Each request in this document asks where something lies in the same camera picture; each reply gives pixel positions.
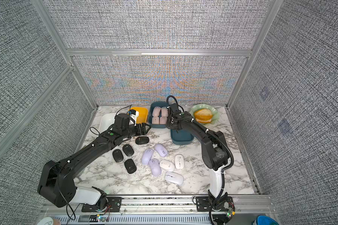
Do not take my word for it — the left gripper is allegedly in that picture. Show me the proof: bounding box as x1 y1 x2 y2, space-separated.
121 122 152 140

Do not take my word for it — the pink mouse with scroll wheel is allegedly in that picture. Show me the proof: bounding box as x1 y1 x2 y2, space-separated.
161 107 169 117

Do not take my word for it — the teal storage box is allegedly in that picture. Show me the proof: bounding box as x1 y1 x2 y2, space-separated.
148 101 169 128
171 129 194 145

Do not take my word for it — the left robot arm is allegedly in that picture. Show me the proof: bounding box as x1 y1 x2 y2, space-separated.
38 113 151 211

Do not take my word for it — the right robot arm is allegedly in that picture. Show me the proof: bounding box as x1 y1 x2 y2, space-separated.
166 103 234 198

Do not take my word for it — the black mouse near yellow box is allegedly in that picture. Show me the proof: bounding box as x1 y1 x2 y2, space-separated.
135 136 150 145

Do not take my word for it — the yellow storage box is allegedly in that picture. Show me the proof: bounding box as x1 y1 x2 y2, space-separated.
131 107 148 123

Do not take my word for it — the white storage box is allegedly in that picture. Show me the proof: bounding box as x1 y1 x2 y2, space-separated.
99 113 116 133

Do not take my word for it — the black mouse middle right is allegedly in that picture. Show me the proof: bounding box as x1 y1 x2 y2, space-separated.
122 144 134 157

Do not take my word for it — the purple mouse left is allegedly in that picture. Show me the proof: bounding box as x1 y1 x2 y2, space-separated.
141 149 154 165

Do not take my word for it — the purple mouse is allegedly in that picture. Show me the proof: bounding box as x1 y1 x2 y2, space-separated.
148 158 161 177
141 149 154 165
154 143 168 157

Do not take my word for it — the round bread bun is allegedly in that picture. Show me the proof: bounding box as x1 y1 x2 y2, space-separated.
194 108 213 120

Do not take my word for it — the bread slice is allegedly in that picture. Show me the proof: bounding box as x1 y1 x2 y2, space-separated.
196 119 212 124

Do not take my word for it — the green wavy plate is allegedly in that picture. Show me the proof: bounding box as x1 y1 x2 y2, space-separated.
190 104 220 124

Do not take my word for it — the purple mouse upper right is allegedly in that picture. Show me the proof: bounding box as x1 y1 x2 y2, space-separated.
154 143 168 157

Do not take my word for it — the black mouse middle left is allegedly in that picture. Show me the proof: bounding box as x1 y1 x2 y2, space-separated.
112 149 124 163

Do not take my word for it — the black mouse front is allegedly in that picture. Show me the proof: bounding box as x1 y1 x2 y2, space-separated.
124 159 137 174

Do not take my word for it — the white mouse right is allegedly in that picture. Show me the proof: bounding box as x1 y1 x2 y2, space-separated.
175 154 185 170

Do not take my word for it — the white mouse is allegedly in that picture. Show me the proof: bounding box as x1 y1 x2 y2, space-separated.
164 171 184 186
175 154 185 170
159 159 176 172

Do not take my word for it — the white mouse centre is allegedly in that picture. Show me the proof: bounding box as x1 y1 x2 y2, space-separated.
159 159 176 172

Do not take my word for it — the purple mouse front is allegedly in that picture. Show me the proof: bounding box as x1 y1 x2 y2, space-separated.
148 158 161 177

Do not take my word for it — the white mouse front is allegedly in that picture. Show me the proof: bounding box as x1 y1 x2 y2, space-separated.
164 171 184 186

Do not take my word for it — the white round object bottom left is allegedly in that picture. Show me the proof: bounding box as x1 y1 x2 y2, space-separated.
37 217 62 225

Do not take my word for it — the blue object bottom right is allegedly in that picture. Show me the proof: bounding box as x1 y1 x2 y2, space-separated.
252 215 279 225

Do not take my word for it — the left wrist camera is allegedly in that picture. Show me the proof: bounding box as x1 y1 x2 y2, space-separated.
127 109 139 125

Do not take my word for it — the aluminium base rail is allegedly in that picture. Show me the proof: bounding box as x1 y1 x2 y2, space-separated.
38 195 280 225

